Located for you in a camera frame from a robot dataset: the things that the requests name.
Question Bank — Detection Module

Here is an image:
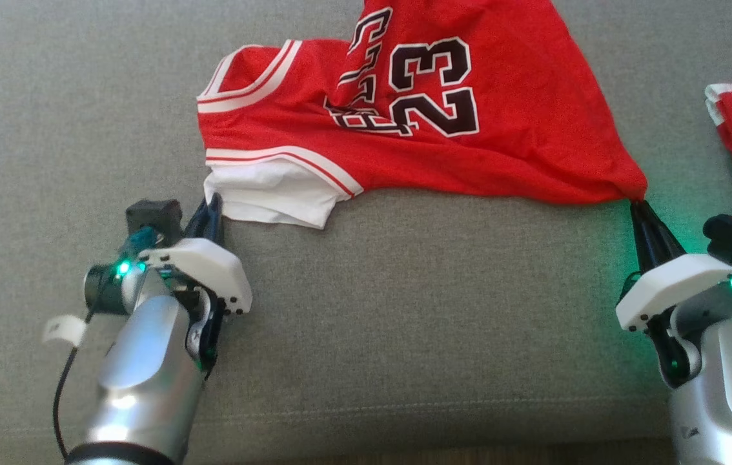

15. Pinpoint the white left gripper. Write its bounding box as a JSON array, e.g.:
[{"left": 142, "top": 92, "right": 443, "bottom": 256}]
[{"left": 140, "top": 192, "right": 254, "bottom": 379}]

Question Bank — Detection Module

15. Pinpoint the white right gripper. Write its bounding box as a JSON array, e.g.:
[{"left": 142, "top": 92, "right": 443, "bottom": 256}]
[{"left": 616, "top": 200, "right": 732, "bottom": 388}]

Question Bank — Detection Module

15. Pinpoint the red number 23 basketball jersey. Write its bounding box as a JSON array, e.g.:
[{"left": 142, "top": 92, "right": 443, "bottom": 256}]
[{"left": 197, "top": 0, "right": 649, "bottom": 231}]

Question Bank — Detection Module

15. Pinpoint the yellow and grey sofa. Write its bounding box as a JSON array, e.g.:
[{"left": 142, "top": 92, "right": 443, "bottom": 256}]
[{"left": 0, "top": 0, "right": 732, "bottom": 465}]

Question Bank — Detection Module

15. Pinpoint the teal left camera cable plug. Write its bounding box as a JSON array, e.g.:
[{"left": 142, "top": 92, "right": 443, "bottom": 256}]
[{"left": 121, "top": 226, "right": 158, "bottom": 256}]

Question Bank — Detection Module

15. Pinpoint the white cable tag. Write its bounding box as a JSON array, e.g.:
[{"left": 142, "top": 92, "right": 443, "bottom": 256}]
[{"left": 42, "top": 314, "right": 88, "bottom": 346}]

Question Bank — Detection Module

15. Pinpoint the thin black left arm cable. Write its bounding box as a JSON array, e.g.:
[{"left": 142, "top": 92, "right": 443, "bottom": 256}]
[{"left": 52, "top": 309, "right": 106, "bottom": 460}]

